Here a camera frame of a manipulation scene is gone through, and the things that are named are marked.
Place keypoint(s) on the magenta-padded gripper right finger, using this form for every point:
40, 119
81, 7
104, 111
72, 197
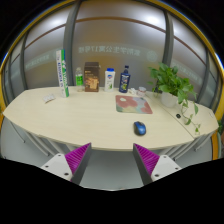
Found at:
147, 160

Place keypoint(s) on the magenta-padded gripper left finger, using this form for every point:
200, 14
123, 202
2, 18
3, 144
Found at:
77, 159

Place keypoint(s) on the blue computer mouse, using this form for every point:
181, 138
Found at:
139, 128

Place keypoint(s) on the floral print mouse pad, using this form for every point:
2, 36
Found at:
133, 104

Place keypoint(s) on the black round desk grommet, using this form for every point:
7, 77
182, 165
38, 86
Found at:
178, 116

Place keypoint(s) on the green plant in white pot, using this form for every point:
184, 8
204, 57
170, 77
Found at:
168, 98

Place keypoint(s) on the small white packet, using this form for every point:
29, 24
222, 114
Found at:
49, 98

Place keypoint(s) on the small white jar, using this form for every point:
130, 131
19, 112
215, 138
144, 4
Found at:
142, 91

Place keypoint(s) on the crumpled white tissue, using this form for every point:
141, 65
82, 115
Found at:
132, 91

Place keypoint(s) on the clear green-label water bottle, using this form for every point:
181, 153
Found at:
79, 81

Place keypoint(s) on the dark blue pump bottle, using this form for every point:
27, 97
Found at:
124, 80

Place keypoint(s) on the brown carton box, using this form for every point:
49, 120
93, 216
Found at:
91, 77

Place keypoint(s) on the white bottle with blue cap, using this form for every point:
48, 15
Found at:
109, 80

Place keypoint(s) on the tall white green tube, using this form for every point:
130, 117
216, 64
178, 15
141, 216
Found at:
62, 73

